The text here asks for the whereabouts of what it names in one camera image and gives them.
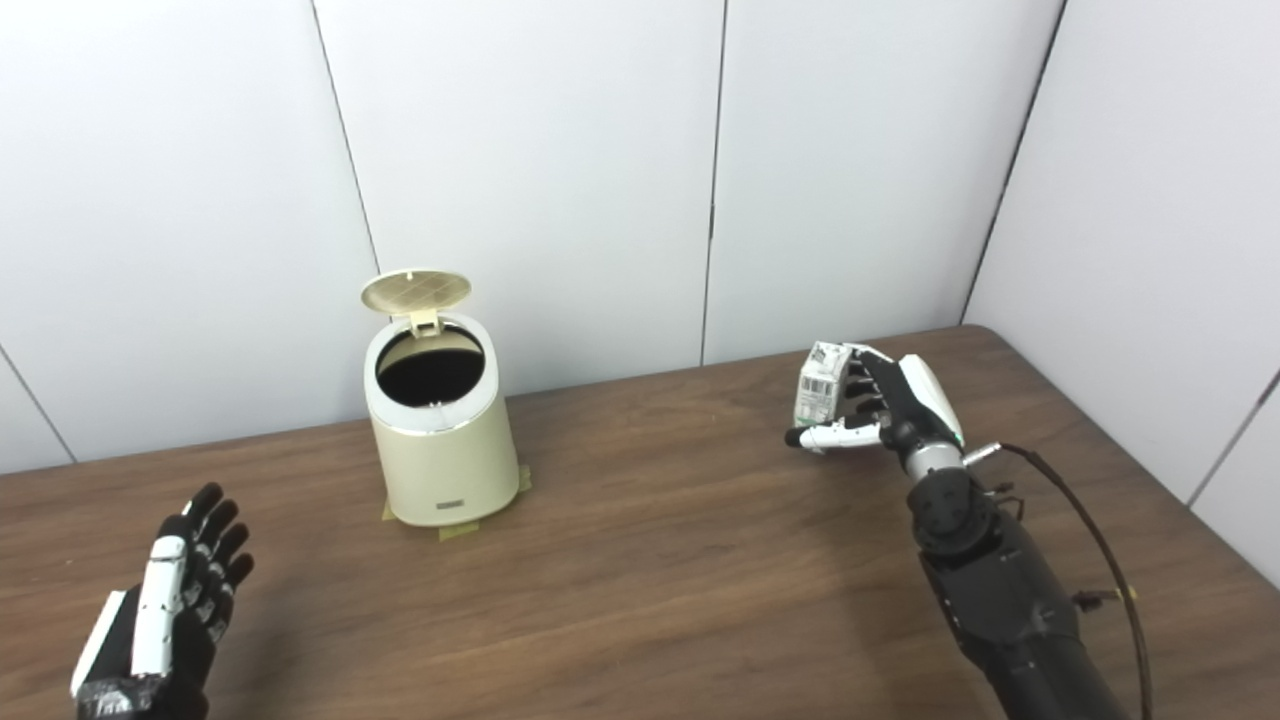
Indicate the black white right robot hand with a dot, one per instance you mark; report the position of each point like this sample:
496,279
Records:
905,400

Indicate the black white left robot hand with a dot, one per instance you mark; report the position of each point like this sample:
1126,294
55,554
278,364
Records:
150,620

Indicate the white green milk carton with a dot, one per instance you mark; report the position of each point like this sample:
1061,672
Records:
820,390

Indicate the cream-colored bin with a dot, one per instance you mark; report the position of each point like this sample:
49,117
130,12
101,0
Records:
445,470

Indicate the round cream bin lid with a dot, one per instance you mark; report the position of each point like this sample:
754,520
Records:
415,290

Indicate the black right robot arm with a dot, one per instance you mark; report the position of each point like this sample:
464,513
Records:
1000,590

